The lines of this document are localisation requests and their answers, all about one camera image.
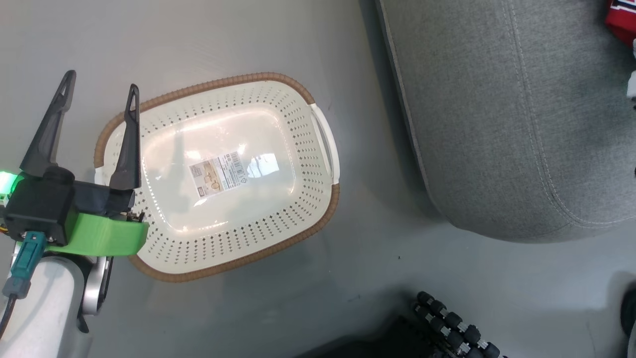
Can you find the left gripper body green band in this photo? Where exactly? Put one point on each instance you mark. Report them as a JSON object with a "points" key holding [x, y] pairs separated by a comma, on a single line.
{"points": [[104, 233]]}

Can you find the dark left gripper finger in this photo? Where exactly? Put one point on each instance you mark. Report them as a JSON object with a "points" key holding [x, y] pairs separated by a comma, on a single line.
{"points": [[47, 134], [129, 149]]}

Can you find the red hoodie with white stripes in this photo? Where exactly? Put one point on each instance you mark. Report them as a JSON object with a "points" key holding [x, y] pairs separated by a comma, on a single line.
{"points": [[623, 22]]}

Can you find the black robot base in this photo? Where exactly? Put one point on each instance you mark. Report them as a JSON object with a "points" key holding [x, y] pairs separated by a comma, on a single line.
{"points": [[377, 343]]}

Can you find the white perforated laundry basket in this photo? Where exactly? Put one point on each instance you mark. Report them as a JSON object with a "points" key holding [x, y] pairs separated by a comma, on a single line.
{"points": [[228, 233]]}

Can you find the paper label sticker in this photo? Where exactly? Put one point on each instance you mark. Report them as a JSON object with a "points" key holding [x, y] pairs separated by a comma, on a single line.
{"points": [[217, 175]]}

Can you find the black omni wheel with rollers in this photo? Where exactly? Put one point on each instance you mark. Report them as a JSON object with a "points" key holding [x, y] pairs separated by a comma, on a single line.
{"points": [[457, 325]]}

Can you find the grey fabric sofa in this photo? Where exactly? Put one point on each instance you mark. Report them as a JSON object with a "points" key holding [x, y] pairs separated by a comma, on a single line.
{"points": [[497, 114]]}

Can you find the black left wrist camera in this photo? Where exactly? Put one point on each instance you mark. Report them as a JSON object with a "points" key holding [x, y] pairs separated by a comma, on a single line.
{"points": [[39, 209]]}

